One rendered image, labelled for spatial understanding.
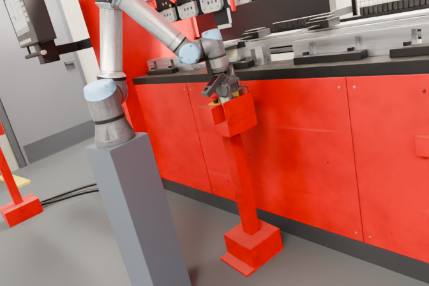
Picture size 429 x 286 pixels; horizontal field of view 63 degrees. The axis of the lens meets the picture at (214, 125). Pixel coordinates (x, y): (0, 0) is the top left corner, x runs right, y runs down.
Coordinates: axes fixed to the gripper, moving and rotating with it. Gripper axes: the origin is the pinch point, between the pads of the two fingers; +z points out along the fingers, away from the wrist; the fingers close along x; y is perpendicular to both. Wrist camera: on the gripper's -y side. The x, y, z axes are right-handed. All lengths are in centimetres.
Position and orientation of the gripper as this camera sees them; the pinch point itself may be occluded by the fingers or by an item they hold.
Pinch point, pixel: (229, 113)
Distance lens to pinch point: 148.6
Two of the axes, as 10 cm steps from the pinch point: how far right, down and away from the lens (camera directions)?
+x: -5.9, -1.0, 8.0
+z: 2.8, 9.0, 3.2
